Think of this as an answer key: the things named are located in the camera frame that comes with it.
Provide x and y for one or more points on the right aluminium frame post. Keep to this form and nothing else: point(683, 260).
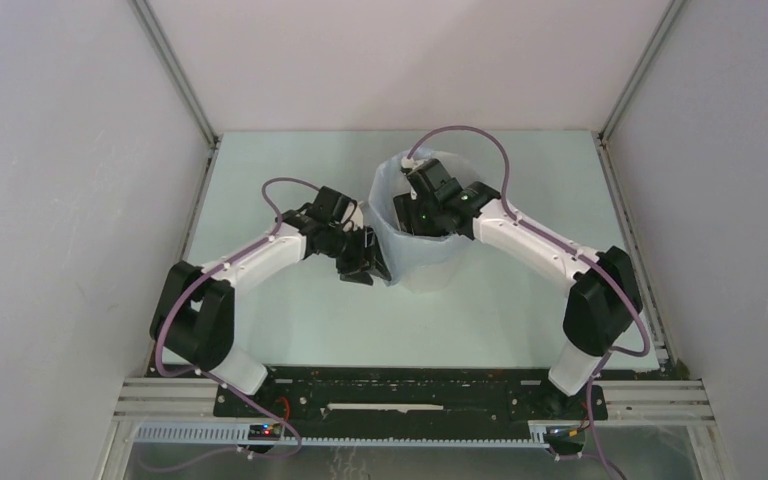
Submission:
point(657, 166)

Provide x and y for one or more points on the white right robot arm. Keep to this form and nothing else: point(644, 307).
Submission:
point(603, 296)

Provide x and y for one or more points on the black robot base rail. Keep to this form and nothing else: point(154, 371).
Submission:
point(418, 403)

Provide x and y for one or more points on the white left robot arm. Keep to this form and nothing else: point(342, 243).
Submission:
point(195, 314)

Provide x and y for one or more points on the left aluminium frame post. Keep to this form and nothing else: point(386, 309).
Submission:
point(113, 460)

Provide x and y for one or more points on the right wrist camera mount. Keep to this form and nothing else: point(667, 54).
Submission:
point(407, 166)

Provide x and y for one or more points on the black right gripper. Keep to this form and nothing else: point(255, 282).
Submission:
point(406, 209)

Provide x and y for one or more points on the white slotted cable duct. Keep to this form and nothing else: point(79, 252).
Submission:
point(203, 433)

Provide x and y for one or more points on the aluminium frame post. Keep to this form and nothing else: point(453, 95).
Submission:
point(657, 166)
point(113, 460)

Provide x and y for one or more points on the white octagonal trash bin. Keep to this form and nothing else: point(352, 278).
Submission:
point(424, 264)

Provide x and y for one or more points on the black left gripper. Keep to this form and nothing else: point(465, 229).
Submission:
point(355, 267)

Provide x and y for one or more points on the light blue plastic trash bag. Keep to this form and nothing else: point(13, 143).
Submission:
point(379, 211)

